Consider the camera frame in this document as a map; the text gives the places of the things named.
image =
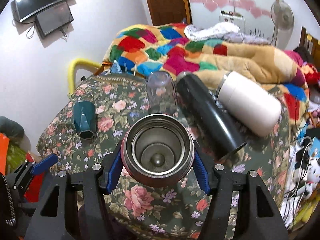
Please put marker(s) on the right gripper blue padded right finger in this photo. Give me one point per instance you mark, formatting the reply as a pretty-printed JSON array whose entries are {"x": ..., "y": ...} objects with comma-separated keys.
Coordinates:
[{"x": 201, "y": 174}]

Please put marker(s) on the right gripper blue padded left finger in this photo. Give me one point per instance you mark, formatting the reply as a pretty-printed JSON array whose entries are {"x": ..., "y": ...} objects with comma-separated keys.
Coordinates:
[{"x": 112, "y": 171}]

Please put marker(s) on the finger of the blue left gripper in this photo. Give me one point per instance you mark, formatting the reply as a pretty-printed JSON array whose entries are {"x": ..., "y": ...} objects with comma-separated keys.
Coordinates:
[{"x": 44, "y": 164}]

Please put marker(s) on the red steel thermos cup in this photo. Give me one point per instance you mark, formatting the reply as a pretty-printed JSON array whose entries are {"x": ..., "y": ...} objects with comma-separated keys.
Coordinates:
[{"x": 157, "y": 151}]

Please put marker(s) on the dark green faceted cup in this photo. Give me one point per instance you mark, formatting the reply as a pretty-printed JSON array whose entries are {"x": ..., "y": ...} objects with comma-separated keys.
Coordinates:
[{"x": 85, "y": 120}]

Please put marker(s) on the clear glass cup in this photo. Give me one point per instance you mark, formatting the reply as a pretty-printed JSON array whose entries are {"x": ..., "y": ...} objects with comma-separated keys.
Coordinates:
[{"x": 161, "y": 93}]

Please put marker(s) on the floral tablecloth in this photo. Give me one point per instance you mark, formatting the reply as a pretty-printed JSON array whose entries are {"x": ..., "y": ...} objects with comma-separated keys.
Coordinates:
[{"x": 246, "y": 188}]

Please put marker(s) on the black thermos bottle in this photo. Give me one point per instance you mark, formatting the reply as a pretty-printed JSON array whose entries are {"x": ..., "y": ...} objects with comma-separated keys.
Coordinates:
[{"x": 214, "y": 120}]

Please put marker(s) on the white thermos bottle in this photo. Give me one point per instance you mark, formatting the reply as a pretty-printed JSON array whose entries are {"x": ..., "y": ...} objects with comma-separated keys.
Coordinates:
[{"x": 257, "y": 109}]

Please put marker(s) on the hello kitty plush toy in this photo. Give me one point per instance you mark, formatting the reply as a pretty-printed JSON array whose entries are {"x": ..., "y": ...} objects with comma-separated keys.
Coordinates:
[{"x": 311, "y": 179}]

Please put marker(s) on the colourful patchwork blanket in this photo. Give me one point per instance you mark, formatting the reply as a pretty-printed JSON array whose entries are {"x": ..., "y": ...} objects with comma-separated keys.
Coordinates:
[{"x": 145, "y": 48}]

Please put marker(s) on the grey white crumpled sheet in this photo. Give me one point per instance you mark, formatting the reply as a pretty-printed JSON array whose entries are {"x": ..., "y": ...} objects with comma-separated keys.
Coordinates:
[{"x": 225, "y": 31}]

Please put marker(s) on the red plush toy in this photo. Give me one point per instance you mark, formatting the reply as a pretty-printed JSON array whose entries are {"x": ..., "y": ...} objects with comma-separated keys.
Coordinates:
[{"x": 311, "y": 74}]

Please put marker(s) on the wooden bed headboard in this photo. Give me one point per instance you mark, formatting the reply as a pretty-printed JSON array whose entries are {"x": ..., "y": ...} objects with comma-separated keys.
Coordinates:
[{"x": 311, "y": 44}]

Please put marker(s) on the brown wooden door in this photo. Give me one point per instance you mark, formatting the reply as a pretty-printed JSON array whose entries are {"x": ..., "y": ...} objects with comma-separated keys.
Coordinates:
[{"x": 169, "y": 11}]

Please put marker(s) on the standing electric fan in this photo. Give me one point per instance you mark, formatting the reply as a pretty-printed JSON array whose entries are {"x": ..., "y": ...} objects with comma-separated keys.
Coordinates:
[{"x": 283, "y": 19}]

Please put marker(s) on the white sliding wardrobe doors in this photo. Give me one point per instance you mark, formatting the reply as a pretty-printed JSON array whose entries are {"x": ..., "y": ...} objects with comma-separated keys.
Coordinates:
[{"x": 256, "y": 13}]

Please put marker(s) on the yellow padded rail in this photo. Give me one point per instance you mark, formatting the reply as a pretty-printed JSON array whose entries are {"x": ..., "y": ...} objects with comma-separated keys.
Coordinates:
[{"x": 73, "y": 66}]

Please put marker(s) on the small wall monitor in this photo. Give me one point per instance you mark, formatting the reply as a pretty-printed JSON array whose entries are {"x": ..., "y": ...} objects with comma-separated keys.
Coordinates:
[{"x": 53, "y": 18}]

